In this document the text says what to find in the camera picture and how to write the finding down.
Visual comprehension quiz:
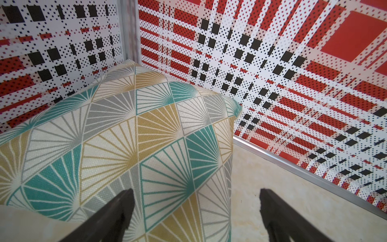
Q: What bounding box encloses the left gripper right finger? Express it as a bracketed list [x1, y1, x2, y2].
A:
[260, 189, 331, 242]

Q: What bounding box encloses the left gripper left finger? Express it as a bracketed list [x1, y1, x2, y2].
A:
[61, 189, 135, 242]

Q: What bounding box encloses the patterned teal yellow pillow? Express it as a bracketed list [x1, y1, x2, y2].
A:
[1, 60, 242, 242]

